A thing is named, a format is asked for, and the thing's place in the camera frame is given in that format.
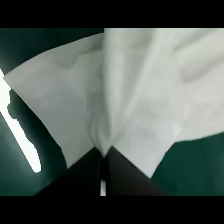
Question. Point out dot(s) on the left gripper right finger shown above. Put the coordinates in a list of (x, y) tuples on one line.
[(130, 180)]

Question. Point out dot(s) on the white T-shirt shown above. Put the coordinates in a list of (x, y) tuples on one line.
[(140, 86)]

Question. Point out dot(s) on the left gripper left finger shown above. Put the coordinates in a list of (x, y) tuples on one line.
[(80, 176)]

